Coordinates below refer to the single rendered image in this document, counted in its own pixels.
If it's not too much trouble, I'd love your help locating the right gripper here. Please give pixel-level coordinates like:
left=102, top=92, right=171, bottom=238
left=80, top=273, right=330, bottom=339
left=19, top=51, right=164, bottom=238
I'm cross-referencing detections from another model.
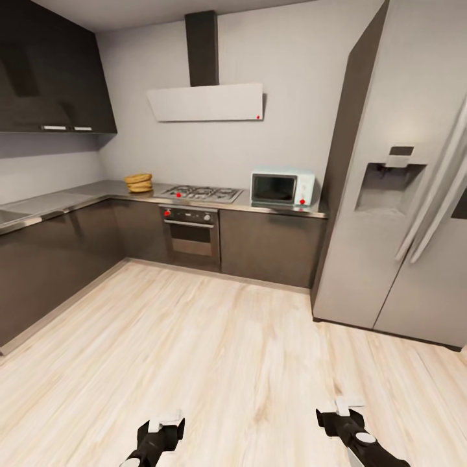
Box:
left=316, top=409, right=365, bottom=437

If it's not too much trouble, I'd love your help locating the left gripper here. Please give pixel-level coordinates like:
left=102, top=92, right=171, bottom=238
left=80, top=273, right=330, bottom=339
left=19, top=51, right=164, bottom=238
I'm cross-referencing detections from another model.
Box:
left=137, top=417, right=186, bottom=459

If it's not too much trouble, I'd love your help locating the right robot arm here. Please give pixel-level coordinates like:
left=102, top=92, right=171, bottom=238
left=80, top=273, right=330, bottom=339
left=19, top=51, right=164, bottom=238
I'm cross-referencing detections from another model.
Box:
left=316, top=396, right=411, bottom=467

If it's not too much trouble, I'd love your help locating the popcorn bag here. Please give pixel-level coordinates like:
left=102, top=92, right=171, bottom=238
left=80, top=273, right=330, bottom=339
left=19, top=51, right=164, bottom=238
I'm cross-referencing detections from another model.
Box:
left=124, top=173, right=154, bottom=193

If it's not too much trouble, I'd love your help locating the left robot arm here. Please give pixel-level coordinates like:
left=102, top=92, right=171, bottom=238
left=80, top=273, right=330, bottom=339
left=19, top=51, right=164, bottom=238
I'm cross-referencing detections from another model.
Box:
left=119, top=409, right=186, bottom=467

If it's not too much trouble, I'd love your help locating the microwave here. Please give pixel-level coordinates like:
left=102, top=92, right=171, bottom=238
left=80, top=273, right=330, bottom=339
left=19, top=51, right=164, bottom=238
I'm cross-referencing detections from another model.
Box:
left=250, top=167, right=315, bottom=206

